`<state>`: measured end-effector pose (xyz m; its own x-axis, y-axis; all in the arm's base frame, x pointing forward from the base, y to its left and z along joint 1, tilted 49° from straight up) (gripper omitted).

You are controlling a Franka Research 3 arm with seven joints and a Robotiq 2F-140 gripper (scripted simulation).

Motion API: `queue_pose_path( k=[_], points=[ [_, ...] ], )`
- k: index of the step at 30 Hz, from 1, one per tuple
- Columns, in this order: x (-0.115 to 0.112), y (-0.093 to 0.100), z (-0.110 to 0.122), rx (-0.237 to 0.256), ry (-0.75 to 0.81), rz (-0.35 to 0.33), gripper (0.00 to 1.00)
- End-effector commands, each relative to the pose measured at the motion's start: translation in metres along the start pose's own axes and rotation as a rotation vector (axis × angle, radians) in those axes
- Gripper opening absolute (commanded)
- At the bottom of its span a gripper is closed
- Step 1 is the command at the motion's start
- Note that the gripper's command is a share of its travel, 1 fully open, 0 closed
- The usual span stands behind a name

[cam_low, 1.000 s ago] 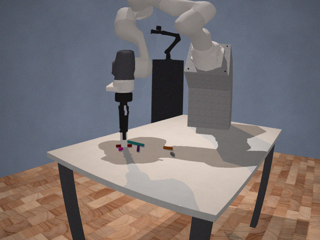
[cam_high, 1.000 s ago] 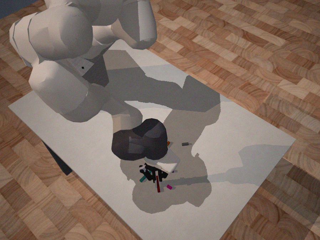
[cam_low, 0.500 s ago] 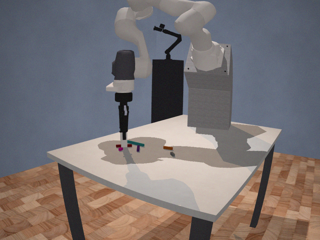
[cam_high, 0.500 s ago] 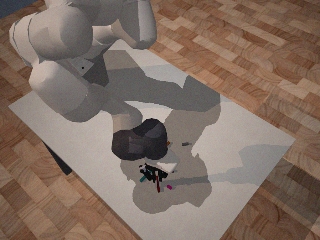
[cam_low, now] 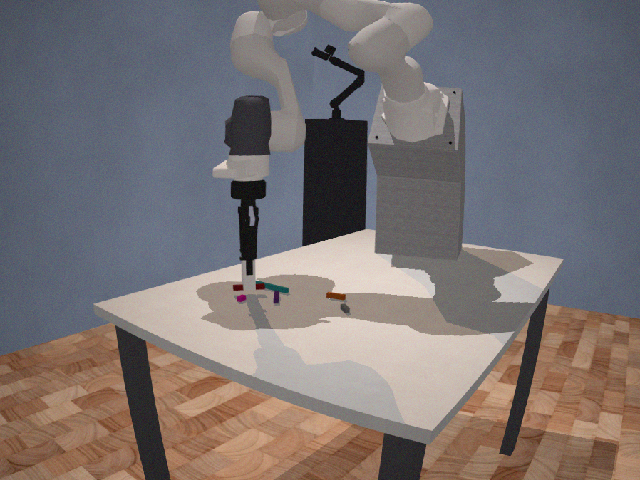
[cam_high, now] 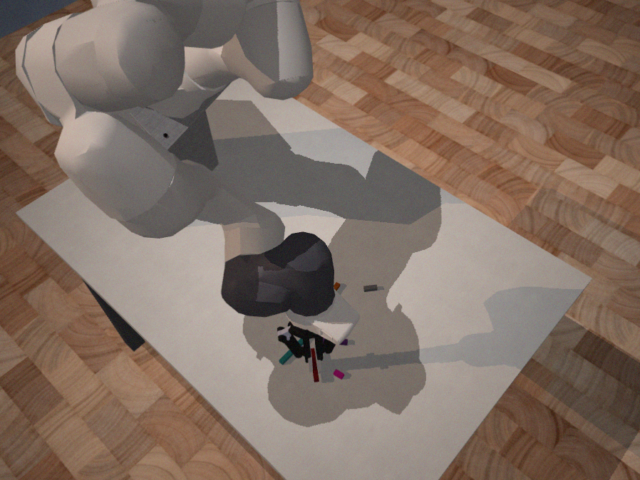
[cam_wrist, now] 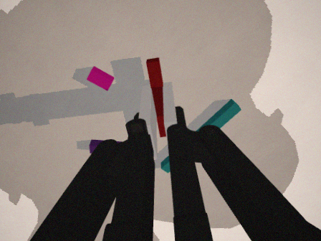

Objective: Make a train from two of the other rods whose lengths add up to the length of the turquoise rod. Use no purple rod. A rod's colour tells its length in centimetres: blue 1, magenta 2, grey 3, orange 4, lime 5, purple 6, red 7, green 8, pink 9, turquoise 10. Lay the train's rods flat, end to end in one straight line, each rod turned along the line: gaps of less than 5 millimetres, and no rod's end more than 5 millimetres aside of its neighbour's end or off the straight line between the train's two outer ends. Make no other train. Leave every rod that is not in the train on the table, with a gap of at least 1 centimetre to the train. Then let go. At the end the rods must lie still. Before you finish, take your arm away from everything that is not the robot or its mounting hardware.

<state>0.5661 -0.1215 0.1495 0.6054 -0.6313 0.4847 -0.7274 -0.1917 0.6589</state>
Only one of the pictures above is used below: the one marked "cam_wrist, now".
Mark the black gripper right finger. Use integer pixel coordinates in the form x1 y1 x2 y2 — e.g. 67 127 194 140
163 82 321 241

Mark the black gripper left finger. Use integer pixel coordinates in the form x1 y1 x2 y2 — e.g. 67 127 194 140
30 85 158 241

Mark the magenta block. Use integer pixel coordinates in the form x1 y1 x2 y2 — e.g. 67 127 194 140
87 66 114 90

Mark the turquoise rod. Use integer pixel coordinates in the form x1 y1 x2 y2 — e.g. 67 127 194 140
161 99 241 173

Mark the dark purple rod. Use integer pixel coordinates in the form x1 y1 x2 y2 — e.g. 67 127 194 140
90 140 102 153

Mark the dark red rod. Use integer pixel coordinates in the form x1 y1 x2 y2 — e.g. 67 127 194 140
146 57 166 137

